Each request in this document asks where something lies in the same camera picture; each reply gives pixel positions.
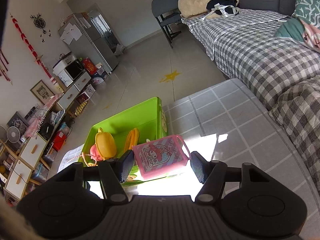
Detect pink pig toy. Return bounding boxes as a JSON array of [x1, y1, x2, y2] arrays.
[[90, 144, 103, 162]]

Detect yellow plastic cup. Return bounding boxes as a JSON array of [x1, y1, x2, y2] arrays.
[[95, 127, 117, 160]]

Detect orange ridged toy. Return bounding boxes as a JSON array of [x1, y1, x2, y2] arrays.
[[124, 128, 140, 153]]

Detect pink card box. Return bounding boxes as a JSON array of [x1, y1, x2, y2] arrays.
[[133, 135, 191, 180]]

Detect green plastic storage box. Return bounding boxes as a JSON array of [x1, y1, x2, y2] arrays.
[[77, 96, 169, 186]]

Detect white drawer cabinet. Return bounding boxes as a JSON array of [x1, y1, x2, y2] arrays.
[[4, 71, 91, 200]]

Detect small white desk fan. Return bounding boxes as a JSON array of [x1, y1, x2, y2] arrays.
[[7, 126, 20, 144]]

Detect framed bear picture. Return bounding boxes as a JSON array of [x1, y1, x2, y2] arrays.
[[30, 80, 55, 105]]

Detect black microwave oven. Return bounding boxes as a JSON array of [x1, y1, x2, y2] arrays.
[[64, 59, 84, 80]]

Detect plaid sofa cover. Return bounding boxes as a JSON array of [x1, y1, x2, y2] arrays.
[[182, 9, 319, 184]]

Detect silver refrigerator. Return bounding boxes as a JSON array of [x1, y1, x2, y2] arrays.
[[58, 12, 119, 74]]

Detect dark folding chair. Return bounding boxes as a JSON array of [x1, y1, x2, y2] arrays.
[[151, 0, 181, 48]]

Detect teal patterned pillow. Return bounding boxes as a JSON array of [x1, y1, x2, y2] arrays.
[[275, 0, 319, 52]]

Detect black deer wall clock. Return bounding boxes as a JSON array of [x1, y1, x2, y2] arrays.
[[30, 13, 47, 34]]

